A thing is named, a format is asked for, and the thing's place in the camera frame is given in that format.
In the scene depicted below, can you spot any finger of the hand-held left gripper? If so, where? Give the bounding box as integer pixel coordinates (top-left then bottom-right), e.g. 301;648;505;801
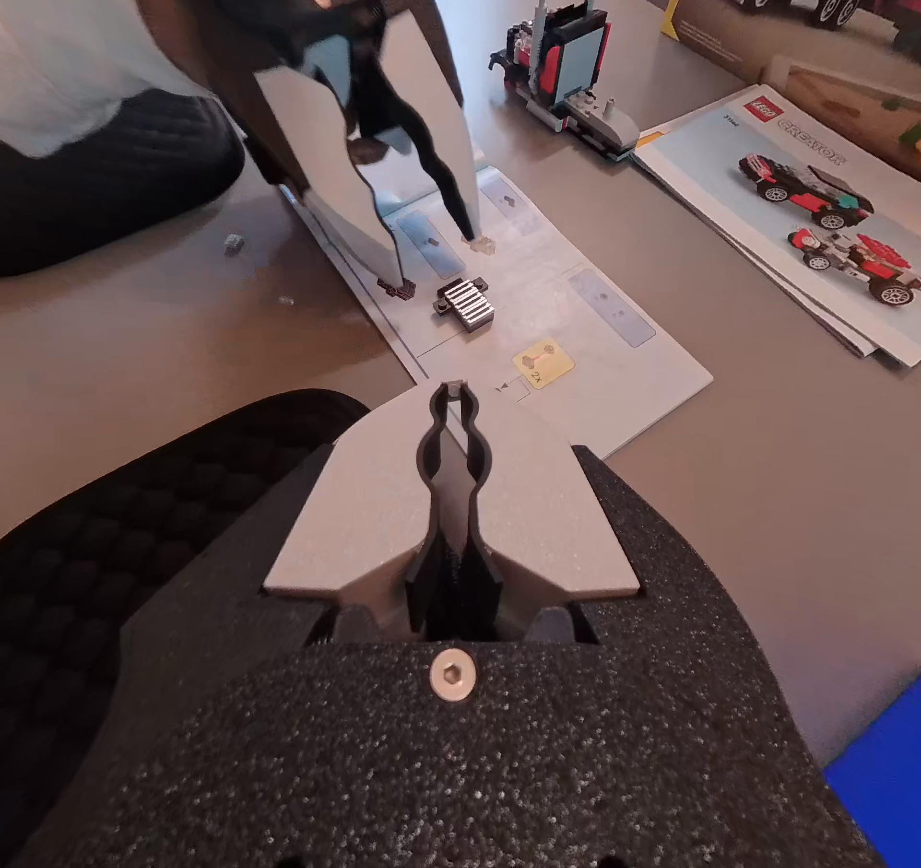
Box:
351;9;483;242
254;68;407;288

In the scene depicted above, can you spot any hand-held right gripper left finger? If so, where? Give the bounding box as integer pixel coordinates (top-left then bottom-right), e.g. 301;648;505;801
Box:
263;381;450;629

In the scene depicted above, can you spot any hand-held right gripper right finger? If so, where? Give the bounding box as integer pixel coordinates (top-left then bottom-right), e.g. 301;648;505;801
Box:
460;381;641;629

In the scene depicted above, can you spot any lego truck model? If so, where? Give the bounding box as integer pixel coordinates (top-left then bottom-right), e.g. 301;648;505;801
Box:
489;0;641;163

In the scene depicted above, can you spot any black lego plate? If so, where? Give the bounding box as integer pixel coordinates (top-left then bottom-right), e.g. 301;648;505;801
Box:
432;276;499;335

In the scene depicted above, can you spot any blue plastic bin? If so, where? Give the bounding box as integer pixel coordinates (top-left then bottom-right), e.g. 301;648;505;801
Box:
822;681;921;868

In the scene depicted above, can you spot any person's left forearm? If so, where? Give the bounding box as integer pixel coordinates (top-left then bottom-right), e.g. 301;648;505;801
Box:
0;0;217;160

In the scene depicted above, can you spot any open lego instruction booklet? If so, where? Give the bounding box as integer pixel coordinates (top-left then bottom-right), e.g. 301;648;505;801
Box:
277;163;715;460

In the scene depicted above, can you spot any closed lego instruction booklet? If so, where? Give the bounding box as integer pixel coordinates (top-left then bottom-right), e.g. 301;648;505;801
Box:
632;84;921;369

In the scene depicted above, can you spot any lego set cardboard box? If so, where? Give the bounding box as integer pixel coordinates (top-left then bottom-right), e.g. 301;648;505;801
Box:
661;0;921;182

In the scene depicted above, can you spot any black padded wrist rest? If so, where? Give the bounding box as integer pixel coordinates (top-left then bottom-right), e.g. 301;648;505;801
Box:
0;388;371;865

